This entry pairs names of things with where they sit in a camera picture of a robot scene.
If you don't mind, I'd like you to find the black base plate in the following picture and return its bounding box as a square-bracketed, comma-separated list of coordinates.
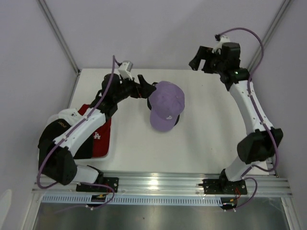
[198, 179, 248, 195]
[76, 177, 119, 193]

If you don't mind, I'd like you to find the left aluminium corner post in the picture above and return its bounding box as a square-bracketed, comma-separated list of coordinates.
[36, 0, 80, 75]

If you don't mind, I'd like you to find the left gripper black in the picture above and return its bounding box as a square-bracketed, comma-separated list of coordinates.
[113, 74, 155, 104]

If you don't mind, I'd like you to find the aluminium mounting rail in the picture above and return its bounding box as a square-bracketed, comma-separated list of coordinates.
[33, 170, 292, 198]

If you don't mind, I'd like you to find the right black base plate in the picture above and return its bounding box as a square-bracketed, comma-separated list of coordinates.
[198, 179, 248, 195]

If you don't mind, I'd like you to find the aluminium corner post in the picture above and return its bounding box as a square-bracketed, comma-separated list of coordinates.
[36, 0, 80, 75]
[247, 0, 294, 70]

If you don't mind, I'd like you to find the right aluminium corner post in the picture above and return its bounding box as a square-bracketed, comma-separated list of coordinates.
[247, 0, 294, 70]

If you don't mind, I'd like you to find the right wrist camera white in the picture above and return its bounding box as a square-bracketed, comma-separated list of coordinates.
[213, 34, 230, 50]

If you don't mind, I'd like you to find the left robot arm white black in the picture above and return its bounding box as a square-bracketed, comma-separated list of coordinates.
[36, 74, 156, 192]

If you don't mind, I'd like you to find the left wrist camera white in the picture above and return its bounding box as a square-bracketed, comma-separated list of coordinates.
[118, 60, 133, 80]

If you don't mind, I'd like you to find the black baseball cap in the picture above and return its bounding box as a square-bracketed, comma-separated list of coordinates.
[38, 118, 94, 159]

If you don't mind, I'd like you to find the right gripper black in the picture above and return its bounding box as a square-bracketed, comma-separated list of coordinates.
[187, 46, 224, 75]

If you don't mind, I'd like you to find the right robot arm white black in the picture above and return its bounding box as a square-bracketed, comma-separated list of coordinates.
[189, 41, 283, 194]

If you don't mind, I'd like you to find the white slotted cable duct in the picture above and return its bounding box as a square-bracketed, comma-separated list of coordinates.
[42, 194, 222, 207]

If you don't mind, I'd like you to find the red LA baseball cap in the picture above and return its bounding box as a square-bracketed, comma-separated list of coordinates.
[74, 119, 111, 159]

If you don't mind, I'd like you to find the lilac baseball cap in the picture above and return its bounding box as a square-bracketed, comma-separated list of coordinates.
[149, 80, 185, 132]

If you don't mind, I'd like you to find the white plastic bin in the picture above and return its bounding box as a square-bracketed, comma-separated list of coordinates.
[37, 124, 118, 168]

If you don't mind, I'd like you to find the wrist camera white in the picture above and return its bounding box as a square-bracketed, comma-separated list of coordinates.
[118, 60, 133, 80]
[213, 34, 230, 50]

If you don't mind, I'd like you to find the dark green baseball cap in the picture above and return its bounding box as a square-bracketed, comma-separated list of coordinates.
[146, 81, 181, 127]

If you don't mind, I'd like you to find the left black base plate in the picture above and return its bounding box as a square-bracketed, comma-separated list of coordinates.
[76, 177, 119, 193]

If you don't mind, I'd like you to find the white baseball cap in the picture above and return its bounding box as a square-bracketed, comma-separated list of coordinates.
[47, 108, 83, 126]

